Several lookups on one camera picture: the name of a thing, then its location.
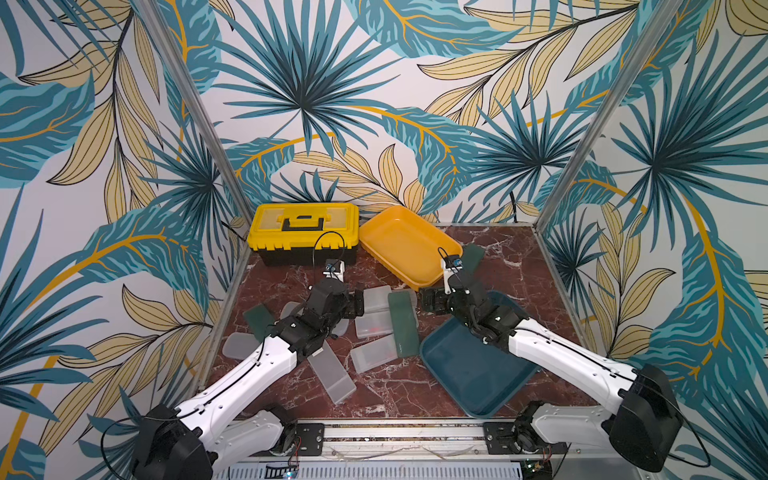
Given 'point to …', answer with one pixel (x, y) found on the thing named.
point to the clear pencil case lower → (374, 354)
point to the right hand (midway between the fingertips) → (434, 287)
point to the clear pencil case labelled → (335, 378)
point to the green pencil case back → (472, 255)
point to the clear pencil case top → (376, 299)
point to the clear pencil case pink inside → (373, 324)
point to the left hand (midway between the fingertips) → (348, 294)
